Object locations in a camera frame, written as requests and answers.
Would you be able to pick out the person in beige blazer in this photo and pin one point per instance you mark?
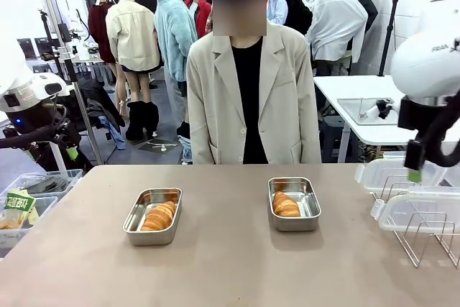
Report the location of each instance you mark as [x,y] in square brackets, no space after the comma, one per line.
[251,98]

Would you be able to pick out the mannequin in light blue fleece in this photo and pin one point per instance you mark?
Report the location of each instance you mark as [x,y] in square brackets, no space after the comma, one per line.
[176,41]

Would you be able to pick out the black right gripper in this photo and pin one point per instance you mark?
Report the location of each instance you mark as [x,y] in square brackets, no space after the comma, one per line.
[413,113]

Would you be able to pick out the mannequin in dark red dress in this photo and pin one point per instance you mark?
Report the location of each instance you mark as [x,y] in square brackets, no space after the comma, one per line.
[98,23]

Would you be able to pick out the black stool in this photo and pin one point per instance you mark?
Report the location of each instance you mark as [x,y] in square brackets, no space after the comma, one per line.
[40,69]

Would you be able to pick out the black boots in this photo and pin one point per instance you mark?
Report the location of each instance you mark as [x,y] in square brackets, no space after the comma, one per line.
[142,120]

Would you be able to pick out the mannequin in cream jacket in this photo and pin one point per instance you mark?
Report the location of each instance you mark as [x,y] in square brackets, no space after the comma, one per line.
[131,34]

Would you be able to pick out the green snack bag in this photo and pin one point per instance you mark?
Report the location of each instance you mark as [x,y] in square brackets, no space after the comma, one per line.
[18,202]

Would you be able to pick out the dark jacket on chair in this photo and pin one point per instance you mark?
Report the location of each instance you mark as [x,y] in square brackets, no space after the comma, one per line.
[97,98]

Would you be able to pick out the person's right forearm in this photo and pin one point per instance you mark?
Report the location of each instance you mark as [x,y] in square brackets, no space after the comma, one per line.
[201,138]

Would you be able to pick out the person's left forearm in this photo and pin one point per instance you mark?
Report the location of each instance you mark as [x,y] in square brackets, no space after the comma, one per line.
[309,138]

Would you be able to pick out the steel rectangular food container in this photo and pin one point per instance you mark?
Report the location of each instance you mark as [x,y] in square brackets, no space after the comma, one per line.
[151,238]
[309,199]

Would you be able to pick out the mannequin in black jacket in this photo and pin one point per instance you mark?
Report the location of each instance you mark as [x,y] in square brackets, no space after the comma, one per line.
[370,8]

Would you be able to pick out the mannequin in black top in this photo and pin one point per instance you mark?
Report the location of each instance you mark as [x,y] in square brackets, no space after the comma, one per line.
[298,16]

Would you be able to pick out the mannequin in red jacket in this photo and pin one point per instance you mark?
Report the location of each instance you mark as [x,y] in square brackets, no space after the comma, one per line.
[201,12]

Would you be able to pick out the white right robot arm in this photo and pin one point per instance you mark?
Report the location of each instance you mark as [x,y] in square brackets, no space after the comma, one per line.
[424,55]

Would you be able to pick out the mannequin in white shirt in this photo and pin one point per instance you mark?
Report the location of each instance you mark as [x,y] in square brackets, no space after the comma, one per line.
[338,16]

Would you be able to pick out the clear plastic storage bin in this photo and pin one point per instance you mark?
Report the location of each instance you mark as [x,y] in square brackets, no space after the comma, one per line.
[68,177]
[43,213]

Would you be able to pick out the golden croissant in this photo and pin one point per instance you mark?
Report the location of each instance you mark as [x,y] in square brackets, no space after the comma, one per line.
[285,205]
[158,218]

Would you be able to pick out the black tripod stand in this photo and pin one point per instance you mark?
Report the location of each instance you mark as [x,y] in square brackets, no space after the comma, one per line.
[391,26]

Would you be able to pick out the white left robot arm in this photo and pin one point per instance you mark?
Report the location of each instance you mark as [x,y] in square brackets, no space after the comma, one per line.
[25,80]

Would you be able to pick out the blue jeans heap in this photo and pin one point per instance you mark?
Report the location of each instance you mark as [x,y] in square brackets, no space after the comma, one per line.
[185,149]

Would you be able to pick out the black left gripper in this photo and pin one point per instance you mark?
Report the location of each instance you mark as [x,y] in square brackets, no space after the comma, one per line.
[39,120]

